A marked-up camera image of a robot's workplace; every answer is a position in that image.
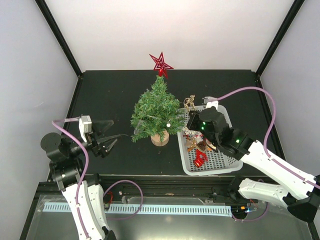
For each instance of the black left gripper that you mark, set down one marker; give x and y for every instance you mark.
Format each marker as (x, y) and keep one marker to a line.
(98, 147)

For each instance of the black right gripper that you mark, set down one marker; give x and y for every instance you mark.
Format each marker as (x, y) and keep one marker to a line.
(193, 115)

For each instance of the gold merry christmas sign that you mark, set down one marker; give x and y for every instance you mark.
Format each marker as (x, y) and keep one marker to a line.
(188, 105)

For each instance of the white string lights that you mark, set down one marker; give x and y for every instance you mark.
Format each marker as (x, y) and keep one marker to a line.
(157, 105)

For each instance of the white perforated plastic basket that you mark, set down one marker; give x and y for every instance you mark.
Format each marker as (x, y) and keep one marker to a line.
(216, 164)

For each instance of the small green christmas tree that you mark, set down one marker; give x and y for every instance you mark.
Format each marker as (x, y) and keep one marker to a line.
(154, 130)

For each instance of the red star ornament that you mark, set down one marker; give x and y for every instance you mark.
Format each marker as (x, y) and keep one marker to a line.
(160, 65)

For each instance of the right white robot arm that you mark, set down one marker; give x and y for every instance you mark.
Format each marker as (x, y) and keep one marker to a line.
(296, 190)

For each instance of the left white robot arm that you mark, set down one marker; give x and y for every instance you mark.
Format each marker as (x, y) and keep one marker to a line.
(68, 165)

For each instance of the pine cone ornament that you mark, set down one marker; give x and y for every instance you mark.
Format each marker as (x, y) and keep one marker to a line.
(202, 146)

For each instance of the red reindeer ornament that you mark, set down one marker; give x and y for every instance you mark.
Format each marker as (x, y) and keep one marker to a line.
(201, 155)

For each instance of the clear light battery box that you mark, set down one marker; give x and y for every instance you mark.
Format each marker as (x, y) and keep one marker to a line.
(140, 127)

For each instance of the red gift box ornament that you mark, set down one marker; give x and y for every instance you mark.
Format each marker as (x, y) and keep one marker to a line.
(198, 162)

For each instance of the right circuit board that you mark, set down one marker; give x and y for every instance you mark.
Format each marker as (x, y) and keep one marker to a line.
(244, 208)

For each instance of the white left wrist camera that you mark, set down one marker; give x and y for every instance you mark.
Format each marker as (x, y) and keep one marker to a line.
(84, 126)

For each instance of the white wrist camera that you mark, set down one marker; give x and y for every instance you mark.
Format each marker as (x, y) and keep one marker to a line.
(84, 126)
(209, 102)

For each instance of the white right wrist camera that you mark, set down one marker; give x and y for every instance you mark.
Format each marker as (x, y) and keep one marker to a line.
(209, 102)

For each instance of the white slotted cable duct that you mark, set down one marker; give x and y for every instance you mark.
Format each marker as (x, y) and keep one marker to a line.
(165, 209)

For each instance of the left black frame post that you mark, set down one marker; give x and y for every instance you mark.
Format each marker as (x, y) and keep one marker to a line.
(48, 16)

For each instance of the black frame post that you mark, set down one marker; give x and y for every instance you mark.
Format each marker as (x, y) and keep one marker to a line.
(48, 16)
(285, 25)

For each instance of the right black frame post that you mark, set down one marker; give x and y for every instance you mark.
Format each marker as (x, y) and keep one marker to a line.
(285, 25)

